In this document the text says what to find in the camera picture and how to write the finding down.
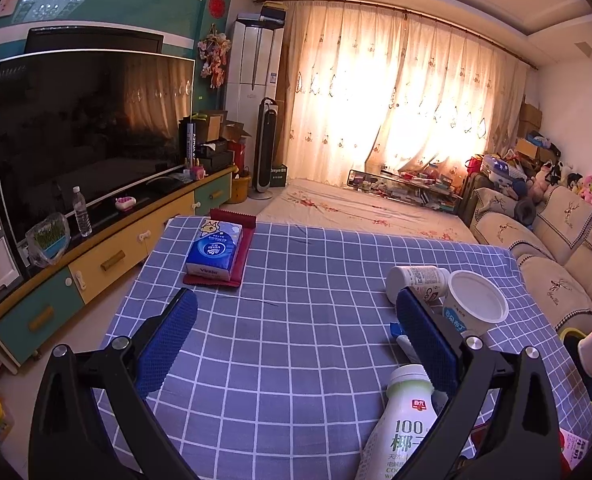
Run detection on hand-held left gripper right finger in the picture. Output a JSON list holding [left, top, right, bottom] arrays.
[[391, 286, 564, 480]]

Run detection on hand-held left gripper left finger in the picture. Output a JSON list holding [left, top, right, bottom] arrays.
[[28, 287, 199, 480]]

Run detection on blue and white tube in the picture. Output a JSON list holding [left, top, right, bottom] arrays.
[[390, 324, 419, 363]]

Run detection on yellow bin with black bag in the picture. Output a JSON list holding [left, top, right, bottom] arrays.
[[558, 327, 592, 408]]

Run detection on white yogurt cup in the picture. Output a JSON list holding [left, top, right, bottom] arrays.
[[442, 270, 510, 341]]

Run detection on small white plastic bottle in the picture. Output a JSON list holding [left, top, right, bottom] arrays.
[[386, 265, 450, 306]]

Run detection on white coconut milk bottle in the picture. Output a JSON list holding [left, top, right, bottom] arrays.
[[355, 364, 449, 480]]

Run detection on blue tissue pack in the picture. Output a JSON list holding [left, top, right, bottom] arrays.
[[185, 219, 244, 281]]

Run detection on beige sofa with deer covers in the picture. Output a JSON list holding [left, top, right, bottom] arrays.
[[468, 175, 592, 331]]

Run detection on yellow and green television cabinet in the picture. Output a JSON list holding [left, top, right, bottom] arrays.
[[0, 165, 239, 373]]

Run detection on red snack packet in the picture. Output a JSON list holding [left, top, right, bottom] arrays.
[[558, 427, 592, 476]]

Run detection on blue checked tablecloth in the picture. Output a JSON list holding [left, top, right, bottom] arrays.
[[98, 215, 592, 480]]

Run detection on dark grey plush toy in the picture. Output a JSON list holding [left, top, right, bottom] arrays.
[[513, 197, 536, 223]]

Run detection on cluttered glass coffee table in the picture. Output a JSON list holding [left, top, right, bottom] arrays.
[[347, 165, 464, 213]]

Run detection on floral floor mattress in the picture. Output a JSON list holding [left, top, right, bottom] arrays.
[[261, 177, 476, 246]]

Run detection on clear water bottle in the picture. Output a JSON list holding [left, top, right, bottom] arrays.
[[72, 186, 93, 237]]

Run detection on row of plush toys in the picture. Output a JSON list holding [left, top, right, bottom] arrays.
[[526, 160, 592, 211]]

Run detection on yellow bucket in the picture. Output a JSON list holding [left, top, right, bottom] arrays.
[[231, 172, 251, 204]]

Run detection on star patterned bag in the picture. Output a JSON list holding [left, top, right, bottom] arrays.
[[480, 155, 526, 181]]

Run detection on open cardboard box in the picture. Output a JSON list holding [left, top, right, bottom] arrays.
[[198, 111, 227, 143], [221, 120, 251, 143]]

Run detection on black tower fan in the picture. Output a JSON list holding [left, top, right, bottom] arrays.
[[253, 96, 281, 194]]

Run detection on large curved television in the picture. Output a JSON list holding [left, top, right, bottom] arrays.
[[0, 50, 197, 246]]

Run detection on stack of cardboard boxes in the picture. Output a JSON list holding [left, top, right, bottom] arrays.
[[516, 95, 556, 161]]

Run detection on cream embroidered curtain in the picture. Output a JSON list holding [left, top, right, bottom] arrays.
[[276, 0, 529, 191]]

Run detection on white standing air conditioner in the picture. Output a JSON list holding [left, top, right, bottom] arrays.
[[224, 17, 285, 181]]

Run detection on hanging flower decoration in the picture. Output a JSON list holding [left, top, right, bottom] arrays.
[[197, 32, 233, 91]]

